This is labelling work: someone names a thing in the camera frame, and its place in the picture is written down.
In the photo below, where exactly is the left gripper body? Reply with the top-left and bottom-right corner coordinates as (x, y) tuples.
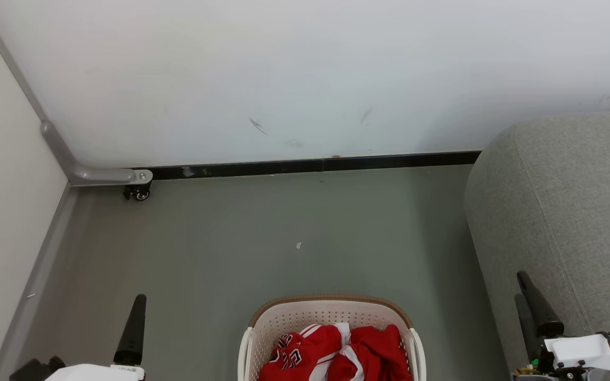
(11, 356), (147, 381)

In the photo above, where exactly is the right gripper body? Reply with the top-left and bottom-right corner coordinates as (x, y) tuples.
(514, 331), (610, 381)

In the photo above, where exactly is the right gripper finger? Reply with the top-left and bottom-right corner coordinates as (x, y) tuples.
(517, 271), (564, 338)
(514, 294), (544, 361)

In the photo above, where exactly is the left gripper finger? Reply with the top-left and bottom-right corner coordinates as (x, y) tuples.
(113, 294), (147, 366)

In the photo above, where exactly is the red garment with white stripe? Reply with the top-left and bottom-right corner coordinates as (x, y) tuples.
(328, 324), (412, 381)

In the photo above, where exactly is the red jersey with black print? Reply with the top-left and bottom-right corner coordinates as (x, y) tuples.
(258, 323), (351, 381)

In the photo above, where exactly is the grey fabric sofa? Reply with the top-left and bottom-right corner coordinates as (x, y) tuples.
(464, 112), (610, 381)

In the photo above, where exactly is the grey partition base strip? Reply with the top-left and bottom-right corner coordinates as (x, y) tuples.
(0, 183), (80, 381)

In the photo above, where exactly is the small black caster wheel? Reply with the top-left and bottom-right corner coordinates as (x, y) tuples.
(123, 184), (152, 202)

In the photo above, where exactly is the cream perforated laundry basket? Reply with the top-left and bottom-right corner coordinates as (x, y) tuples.
(237, 294), (426, 381)

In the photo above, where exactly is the black baseboard strip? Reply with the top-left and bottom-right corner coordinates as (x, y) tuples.
(146, 151), (482, 180)

